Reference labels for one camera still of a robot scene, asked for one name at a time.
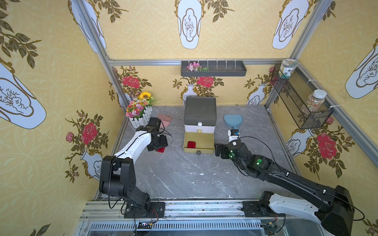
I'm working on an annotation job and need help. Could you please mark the labelled jar white lid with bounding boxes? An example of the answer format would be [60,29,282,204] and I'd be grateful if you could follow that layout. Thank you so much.
[278,59,298,79]

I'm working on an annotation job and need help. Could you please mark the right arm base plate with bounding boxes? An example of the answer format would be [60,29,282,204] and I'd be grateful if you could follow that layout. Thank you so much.
[241,201,285,217]

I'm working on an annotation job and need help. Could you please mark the grey wall shelf tray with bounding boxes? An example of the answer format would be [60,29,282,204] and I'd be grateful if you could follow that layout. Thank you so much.
[181,60,247,77]

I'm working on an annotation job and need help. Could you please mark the black wire wall basket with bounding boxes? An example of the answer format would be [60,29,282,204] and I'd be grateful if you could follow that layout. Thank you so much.
[271,65,334,129]

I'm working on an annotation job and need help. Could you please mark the white drawer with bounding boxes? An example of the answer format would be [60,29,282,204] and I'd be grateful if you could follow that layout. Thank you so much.
[185,125,215,133]

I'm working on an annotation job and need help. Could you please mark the flower planter white fence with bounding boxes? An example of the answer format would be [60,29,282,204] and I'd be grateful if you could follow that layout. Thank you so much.
[126,91,154,129]

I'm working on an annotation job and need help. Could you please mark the aluminium rail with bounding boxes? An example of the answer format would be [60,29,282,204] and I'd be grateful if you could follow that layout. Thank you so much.
[76,199,328,232]

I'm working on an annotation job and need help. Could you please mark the pink hand brush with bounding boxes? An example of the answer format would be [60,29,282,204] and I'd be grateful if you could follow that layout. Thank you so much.
[158,114,172,128]

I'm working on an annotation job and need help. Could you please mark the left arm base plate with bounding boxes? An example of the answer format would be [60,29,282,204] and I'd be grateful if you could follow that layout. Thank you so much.
[124,202,165,219]

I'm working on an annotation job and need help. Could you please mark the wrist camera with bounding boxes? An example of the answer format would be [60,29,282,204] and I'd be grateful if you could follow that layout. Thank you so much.
[227,129,240,142]
[147,117,161,131]

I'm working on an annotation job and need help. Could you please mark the jar of colourful beads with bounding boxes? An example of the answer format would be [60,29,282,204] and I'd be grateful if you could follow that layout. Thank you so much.
[301,89,327,115]

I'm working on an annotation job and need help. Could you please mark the grey top drawer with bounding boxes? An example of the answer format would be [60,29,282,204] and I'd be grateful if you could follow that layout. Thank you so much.
[184,118,217,126]

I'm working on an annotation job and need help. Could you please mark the blue dustpan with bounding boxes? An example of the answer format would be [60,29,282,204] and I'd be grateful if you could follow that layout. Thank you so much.
[223,115,243,130]

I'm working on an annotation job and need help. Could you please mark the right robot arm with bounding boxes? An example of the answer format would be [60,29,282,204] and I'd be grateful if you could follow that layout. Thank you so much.
[214,139,355,236]

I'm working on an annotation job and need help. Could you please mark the three-tier drawer cabinet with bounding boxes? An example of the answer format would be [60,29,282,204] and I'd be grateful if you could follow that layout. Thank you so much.
[183,96,218,135]

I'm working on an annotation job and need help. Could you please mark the circuit board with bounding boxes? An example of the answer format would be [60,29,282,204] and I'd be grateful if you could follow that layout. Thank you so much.
[137,221,152,230]

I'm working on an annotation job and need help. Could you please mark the pink flowers on shelf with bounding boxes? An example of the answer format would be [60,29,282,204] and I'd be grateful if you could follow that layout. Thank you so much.
[187,62,209,71]

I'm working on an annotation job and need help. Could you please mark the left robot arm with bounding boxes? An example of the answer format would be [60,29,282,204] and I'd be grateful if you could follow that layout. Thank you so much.
[99,124,168,212]

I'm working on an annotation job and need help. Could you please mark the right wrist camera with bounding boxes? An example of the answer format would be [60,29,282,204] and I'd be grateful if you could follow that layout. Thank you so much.
[227,129,240,142]

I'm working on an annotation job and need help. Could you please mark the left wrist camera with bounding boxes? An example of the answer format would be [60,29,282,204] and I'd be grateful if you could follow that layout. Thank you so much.
[147,117,161,131]

